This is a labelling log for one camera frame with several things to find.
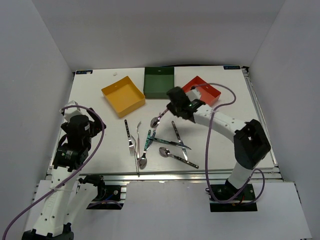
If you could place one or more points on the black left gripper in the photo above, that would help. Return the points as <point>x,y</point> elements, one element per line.
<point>96,125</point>

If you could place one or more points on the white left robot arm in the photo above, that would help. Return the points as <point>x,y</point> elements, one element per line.
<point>72,154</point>

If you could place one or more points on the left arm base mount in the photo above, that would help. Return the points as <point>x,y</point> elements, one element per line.
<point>108,196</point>

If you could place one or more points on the knife with pink handle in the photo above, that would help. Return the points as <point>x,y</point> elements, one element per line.
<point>152,137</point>

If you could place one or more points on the blue label sticker left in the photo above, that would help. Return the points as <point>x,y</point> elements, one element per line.
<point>83,72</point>

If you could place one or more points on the yellow square container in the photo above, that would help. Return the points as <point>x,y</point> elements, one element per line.
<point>124,97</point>

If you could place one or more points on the spoon with pink handle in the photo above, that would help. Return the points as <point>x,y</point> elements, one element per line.
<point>156,120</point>

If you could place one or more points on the fork with dark handle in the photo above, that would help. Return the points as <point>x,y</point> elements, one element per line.
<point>130,143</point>

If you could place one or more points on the red square container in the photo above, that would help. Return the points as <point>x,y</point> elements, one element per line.
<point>209,94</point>

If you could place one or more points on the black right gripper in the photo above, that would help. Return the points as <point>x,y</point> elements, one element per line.
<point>171,107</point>

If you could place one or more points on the knife with green handle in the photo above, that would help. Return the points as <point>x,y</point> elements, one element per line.
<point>170,143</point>

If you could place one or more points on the dark green square container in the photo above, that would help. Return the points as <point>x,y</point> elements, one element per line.
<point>158,81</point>

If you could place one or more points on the spoon with green handle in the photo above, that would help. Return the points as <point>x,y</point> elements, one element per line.
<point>142,162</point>

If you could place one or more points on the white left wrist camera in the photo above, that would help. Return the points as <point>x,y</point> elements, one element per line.
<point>72,111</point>

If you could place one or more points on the knife with dark handle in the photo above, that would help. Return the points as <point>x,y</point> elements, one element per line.
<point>184,151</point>

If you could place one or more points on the fork with pink handle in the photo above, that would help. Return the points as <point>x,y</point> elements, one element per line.
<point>138,140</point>

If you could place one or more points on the blue label sticker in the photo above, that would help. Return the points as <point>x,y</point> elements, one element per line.
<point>83,72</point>
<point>231,67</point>

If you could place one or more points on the blue label sticker right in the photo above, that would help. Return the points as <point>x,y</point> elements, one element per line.
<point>231,67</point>

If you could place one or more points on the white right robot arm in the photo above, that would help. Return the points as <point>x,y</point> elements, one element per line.
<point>249,139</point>

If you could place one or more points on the spoon with dark handle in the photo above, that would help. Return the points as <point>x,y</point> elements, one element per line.
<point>164,152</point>

